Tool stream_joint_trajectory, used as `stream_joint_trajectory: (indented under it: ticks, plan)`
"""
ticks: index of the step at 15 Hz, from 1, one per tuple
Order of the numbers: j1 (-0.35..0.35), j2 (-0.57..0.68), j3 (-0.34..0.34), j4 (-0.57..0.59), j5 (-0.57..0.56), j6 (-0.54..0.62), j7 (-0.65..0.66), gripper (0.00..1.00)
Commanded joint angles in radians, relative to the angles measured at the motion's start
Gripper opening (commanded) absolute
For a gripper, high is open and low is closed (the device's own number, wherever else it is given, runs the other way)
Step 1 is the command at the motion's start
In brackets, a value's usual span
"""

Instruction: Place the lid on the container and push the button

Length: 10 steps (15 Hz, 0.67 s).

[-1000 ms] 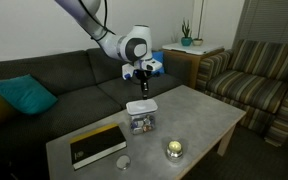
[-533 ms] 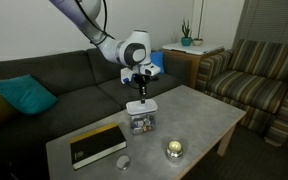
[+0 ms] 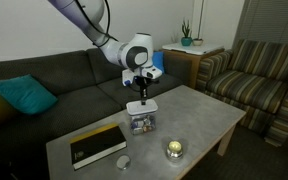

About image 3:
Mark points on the white container lid with button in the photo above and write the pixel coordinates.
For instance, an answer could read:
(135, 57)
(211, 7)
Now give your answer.
(139, 107)

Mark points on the candle in silver glass jar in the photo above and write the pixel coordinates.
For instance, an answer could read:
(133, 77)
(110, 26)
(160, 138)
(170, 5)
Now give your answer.
(174, 151)

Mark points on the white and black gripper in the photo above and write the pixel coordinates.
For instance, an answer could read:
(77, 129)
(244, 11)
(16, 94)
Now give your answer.
(150, 73)

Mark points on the teal cushion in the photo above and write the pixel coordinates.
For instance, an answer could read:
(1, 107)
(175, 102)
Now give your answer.
(27, 95)

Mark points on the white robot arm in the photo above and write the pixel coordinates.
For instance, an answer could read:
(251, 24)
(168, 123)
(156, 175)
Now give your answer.
(135, 56)

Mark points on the round glass candle lid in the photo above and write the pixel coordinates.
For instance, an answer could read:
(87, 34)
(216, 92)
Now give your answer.
(123, 162)

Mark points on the teal pot with plant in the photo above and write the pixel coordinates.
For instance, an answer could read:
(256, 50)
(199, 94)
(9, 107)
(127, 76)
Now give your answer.
(186, 40)

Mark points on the dark grey fabric sofa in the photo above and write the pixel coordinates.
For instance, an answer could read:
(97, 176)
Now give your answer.
(87, 87)

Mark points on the blue square cushion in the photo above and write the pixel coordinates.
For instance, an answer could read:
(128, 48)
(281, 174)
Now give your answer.
(158, 60)

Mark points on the grey concrete coffee table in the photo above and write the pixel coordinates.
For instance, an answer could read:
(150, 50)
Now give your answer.
(199, 122)

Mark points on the window blinds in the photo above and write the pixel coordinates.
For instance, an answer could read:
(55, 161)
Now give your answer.
(263, 20)

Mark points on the black and yellow book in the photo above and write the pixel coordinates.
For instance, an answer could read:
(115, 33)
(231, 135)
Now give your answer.
(96, 144)

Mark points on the small white plant pot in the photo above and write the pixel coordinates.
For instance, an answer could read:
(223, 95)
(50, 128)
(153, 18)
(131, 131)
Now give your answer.
(197, 42)

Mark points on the clear plastic container with candy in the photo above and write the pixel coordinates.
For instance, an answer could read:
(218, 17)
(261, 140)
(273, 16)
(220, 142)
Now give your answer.
(142, 124)

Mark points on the striped armchair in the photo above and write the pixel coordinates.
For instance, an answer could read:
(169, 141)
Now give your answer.
(253, 77)

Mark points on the wooden side table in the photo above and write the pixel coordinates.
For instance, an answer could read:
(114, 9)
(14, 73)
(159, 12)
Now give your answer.
(185, 66)

